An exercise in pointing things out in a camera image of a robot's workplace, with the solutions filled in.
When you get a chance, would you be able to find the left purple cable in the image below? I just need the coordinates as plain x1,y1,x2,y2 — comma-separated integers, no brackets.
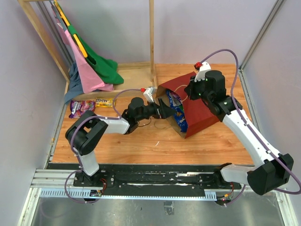
64,88,145,204

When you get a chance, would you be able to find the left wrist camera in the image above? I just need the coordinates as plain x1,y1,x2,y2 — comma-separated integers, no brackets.
143,86,157,103

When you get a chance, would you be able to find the grey slotted cable duct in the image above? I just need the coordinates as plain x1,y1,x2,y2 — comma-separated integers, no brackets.
40,187,217,201

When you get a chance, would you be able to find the left aluminium frame post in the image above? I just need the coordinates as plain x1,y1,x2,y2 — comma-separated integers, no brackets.
36,1,73,68

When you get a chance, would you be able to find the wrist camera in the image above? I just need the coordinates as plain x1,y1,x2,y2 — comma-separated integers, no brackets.
143,86,157,103
194,61,211,82

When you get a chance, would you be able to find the green cloth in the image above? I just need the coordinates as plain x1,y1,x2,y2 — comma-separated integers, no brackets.
56,1,125,85

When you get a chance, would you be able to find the aluminium frame post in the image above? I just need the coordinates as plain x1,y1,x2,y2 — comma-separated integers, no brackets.
239,0,286,72
36,1,73,68

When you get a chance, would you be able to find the yellow hanger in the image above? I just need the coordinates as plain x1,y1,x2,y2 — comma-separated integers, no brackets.
54,0,88,58

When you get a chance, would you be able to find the blue chips bag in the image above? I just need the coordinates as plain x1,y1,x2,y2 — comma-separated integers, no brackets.
166,89,188,132

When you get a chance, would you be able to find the front aluminium rail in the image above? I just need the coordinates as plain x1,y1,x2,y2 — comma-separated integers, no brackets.
31,169,74,188

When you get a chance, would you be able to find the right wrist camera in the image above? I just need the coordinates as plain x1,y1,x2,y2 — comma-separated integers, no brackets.
194,61,211,82

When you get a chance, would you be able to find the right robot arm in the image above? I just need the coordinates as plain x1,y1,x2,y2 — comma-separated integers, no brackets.
184,70,293,195

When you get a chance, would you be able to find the wooden clothes rack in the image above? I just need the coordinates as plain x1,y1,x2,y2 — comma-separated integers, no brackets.
17,0,158,101

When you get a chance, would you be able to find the purple candy bag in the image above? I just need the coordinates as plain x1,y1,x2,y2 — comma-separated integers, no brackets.
69,100,95,119

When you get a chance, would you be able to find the yellow candy bag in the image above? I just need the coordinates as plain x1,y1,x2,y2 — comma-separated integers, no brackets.
95,98,116,108

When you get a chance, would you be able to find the pink cloth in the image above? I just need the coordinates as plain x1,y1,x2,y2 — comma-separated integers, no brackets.
56,19,114,93

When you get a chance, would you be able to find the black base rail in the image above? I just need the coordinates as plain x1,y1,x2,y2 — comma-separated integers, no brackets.
73,164,241,191

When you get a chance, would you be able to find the blue grey cloth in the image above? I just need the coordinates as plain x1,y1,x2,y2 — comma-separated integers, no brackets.
64,62,83,105

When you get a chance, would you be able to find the right aluminium frame post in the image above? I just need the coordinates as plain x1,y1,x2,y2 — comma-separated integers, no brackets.
239,0,286,72

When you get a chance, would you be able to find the red brown paper bag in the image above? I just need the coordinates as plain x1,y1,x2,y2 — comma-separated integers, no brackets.
156,72,219,138

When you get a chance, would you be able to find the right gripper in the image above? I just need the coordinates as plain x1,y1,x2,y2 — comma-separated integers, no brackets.
184,74,212,103

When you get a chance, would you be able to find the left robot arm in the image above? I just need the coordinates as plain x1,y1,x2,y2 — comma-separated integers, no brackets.
65,97,176,186

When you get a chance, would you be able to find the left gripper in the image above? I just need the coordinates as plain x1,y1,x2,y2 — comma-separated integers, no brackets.
136,98,177,122

